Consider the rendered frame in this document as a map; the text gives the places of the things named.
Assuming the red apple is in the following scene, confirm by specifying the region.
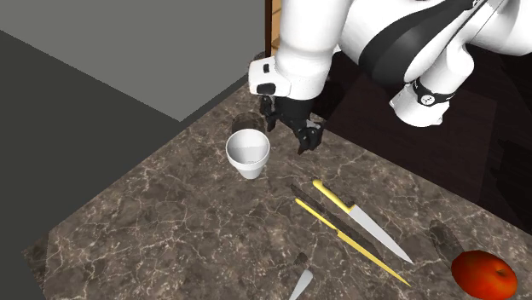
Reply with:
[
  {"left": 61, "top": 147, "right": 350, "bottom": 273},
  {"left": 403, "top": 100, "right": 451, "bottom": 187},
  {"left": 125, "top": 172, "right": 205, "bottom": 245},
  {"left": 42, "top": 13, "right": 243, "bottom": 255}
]
[{"left": 451, "top": 250, "right": 519, "bottom": 300}]

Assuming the yellow-handled knife with silver blade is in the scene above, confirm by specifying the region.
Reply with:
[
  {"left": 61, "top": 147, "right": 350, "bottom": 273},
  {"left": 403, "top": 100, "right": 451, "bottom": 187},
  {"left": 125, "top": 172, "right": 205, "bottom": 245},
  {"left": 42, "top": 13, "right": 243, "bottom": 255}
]
[{"left": 311, "top": 178, "right": 415, "bottom": 265}]

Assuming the white cup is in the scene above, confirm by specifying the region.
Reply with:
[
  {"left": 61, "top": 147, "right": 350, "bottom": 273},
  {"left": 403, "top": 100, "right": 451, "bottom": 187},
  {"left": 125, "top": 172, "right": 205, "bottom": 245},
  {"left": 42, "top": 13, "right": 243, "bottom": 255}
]
[{"left": 225, "top": 128, "right": 272, "bottom": 181}]

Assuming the brown wooden frame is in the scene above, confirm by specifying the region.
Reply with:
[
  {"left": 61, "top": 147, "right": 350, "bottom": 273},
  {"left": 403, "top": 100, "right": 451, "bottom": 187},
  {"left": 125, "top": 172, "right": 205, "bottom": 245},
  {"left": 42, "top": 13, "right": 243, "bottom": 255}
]
[{"left": 264, "top": 0, "right": 285, "bottom": 57}]

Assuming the dark robot stand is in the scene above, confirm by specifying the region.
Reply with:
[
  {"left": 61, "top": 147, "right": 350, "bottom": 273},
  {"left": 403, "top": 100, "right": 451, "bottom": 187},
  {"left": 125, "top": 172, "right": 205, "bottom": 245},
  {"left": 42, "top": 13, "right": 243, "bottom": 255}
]
[{"left": 310, "top": 43, "right": 532, "bottom": 234}]

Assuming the thin yellow knife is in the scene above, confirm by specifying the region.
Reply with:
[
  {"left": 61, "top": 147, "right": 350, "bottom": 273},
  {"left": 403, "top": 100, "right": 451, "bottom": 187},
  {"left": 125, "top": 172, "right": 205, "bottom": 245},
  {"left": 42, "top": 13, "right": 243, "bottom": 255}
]
[{"left": 294, "top": 197, "right": 413, "bottom": 288}]

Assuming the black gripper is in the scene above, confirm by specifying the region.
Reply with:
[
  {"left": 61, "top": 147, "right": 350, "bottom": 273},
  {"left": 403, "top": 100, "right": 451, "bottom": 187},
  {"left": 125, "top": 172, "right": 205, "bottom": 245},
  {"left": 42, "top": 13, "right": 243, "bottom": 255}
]
[{"left": 259, "top": 95, "right": 326, "bottom": 156}]

